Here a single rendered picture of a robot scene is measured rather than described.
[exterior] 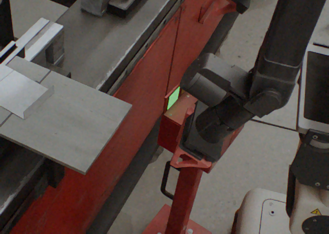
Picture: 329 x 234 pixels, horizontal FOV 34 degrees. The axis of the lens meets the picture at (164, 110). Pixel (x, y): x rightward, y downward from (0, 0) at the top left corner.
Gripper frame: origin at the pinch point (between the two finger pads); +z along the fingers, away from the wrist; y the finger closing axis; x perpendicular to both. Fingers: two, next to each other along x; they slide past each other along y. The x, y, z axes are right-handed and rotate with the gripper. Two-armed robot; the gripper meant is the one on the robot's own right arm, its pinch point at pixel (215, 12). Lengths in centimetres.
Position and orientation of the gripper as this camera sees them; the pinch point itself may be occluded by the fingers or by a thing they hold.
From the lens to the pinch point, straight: 128.3
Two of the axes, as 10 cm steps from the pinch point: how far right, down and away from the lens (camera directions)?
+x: 8.1, 5.2, 2.8
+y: -2.2, 7.1, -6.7
